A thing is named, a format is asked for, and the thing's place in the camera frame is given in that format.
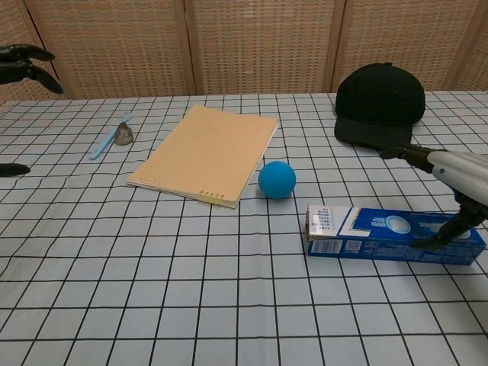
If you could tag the silver and black left hand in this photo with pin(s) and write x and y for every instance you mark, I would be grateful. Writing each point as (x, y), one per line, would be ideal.
(19, 70)

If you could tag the silver and black right hand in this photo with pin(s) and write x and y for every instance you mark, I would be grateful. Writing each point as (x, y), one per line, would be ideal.
(465, 171)

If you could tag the blue and white toothpaste box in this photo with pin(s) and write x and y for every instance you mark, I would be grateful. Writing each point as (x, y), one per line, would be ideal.
(362, 236)

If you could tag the woven wooden folding screen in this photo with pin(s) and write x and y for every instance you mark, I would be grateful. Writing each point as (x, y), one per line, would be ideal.
(114, 45)

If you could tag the black baseball cap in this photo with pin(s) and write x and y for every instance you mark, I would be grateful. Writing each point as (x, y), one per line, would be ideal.
(377, 103)

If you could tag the light blue toothbrush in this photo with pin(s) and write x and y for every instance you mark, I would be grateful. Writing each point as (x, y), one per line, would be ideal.
(103, 145)

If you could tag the small grey-brown stone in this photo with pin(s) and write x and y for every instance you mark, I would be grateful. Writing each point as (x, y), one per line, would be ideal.
(124, 136)

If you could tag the blue ball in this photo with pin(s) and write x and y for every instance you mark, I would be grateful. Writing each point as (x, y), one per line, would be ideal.
(277, 180)

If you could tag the tan spiral notebook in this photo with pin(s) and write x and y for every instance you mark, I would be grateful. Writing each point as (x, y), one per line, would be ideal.
(206, 152)

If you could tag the light blue checkered tablecloth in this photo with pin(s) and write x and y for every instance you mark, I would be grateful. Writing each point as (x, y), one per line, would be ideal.
(228, 297)

